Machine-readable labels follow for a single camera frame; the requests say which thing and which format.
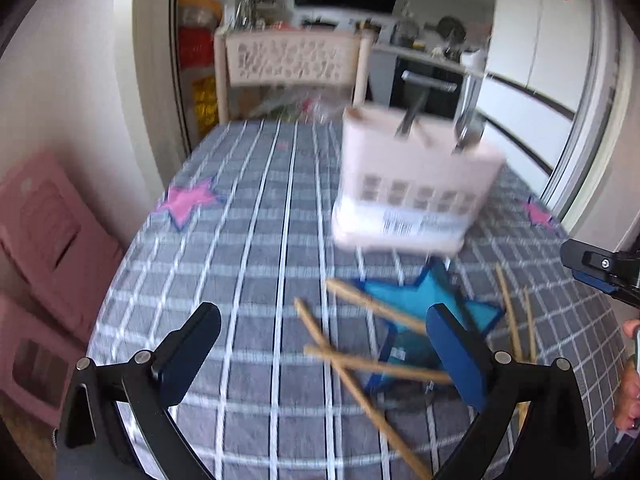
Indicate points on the pink plastic stool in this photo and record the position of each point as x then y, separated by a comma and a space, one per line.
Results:
68, 262

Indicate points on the white refrigerator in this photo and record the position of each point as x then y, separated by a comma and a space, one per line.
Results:
536, 73

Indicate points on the translucent blue plastic spoon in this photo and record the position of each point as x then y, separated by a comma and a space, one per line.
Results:
403, 347

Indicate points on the dark utensil in caddy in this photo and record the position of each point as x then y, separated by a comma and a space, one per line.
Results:
414, 110

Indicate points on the person's right hand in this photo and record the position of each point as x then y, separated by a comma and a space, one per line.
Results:
627, 407

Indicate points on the black oven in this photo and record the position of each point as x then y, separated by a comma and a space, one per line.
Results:
440, 100

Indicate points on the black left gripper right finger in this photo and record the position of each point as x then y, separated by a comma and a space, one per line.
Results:
554, 440

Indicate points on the beige plastic utensil caddy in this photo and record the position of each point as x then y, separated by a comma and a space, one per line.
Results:
412, 193

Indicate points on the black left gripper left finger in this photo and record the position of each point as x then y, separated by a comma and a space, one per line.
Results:
92, 441

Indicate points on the wooden chopstick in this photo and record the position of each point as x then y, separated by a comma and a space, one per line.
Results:
373, 414
510, 316
530, 327
364, 365
353, 295

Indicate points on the metal spoon in caddy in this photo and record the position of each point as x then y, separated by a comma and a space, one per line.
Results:
469, 124

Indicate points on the red and yellow containers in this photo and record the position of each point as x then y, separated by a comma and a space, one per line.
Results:
197, 24

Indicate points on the beige plastic chair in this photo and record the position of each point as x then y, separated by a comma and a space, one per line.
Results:
290, 57

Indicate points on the grey checked tablecloth with stars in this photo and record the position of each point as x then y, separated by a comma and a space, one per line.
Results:
259, 408

